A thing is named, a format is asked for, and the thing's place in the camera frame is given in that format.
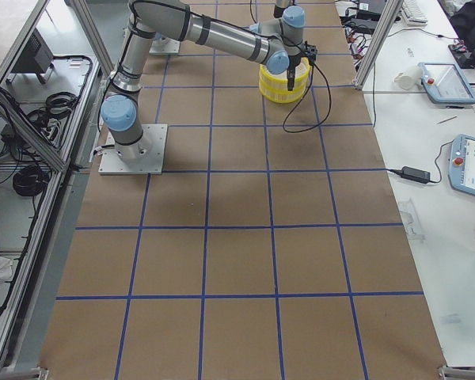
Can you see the far teach pendant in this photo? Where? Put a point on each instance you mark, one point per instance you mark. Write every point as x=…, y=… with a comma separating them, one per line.
x=446, y=84

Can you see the black power adapter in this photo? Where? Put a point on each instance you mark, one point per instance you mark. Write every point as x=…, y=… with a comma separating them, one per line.
x=417, y=175

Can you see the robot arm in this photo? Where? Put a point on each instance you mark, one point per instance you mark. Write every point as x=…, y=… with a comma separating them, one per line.
x=158, y=28
x=287, y=24

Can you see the teach pendant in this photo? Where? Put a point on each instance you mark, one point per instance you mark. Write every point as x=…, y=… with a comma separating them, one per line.
x=462, y=164
x=446, y=84

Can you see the aluminium frame post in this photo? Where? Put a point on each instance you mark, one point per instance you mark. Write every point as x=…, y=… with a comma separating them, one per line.
x=385, y=23

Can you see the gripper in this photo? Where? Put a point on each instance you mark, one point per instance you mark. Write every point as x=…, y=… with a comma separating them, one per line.
x=294, y=62

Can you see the clear plastic holder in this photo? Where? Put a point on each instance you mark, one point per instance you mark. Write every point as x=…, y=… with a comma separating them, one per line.
x=410, y=220

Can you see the black electronics box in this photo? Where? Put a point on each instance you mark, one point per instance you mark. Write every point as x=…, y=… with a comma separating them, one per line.
x=36, y=58

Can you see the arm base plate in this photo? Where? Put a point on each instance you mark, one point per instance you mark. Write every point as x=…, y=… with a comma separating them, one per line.
x=143, y=157
x=163, y=45

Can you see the yellow steamer layer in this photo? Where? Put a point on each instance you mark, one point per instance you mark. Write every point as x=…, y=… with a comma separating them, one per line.
x=279, y=81
x=281, y=96

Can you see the near teach pendant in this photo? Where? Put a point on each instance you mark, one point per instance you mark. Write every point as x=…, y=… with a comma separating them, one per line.
x=462, y=164

